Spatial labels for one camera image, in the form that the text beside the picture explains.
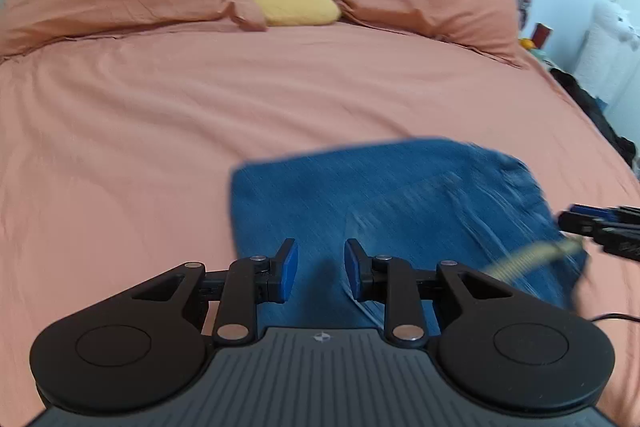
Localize red cup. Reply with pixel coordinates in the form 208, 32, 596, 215
532, 22, 554, 50

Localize black cable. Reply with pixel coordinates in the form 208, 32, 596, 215
589, 313, 640, 324

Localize white alpaca plush toy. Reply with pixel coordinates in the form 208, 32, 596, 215
572, 0, 640, 108

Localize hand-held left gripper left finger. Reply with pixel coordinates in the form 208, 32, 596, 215
131, 237, 300, 344

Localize beige drawstring belt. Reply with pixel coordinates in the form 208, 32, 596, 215
487, 240, 584, 281

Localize black jacket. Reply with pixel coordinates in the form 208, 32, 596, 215
549, 69, 639, 164

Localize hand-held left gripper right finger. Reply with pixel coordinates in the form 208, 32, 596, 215
343, 238, 517, 344

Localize bed with orange sheet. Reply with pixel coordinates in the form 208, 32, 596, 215
0, 12, 640, 420

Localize blue denim pants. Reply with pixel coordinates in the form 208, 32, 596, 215
230, 136, 589, 334

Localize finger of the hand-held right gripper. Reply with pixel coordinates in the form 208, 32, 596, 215
569, 204, 640, 224
557, 210, 640, 239

